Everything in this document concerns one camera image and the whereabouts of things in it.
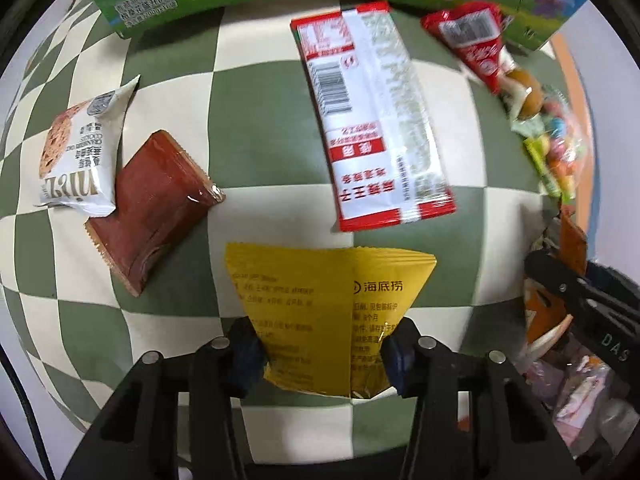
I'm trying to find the dark red jerky packet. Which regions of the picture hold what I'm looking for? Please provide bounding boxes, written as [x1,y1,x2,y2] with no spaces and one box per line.
[85,130,224,297]

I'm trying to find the black cable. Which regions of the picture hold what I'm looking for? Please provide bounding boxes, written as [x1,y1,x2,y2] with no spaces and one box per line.
[0,343,57,480]

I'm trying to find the yellow haidilao packet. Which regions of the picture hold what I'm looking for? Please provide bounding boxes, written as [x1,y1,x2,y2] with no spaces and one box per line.
[224,243,437,399]

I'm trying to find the white oat cookie packet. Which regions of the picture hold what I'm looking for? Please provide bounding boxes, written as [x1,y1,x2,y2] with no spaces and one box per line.
[38,78,139,218]

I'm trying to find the orange snack packet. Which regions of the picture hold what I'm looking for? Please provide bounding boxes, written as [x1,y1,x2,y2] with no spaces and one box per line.
[524,206,588,344]

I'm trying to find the colourful candy bag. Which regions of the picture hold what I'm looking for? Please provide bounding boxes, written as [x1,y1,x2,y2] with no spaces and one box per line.
[511,84,588,204]

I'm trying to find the red white long packet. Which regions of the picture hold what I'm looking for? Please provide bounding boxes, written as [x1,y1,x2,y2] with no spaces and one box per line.
[291,1,456,232]

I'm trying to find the brown braised egg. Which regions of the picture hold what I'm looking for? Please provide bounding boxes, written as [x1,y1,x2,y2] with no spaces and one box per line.
[498,68,544,120]

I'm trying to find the small red packet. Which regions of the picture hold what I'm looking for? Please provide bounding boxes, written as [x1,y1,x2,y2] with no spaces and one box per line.
[421,0,511,94]

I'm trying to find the green white checkered mat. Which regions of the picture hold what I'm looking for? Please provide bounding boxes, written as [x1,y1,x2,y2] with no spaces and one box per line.
[0,0,597,466]

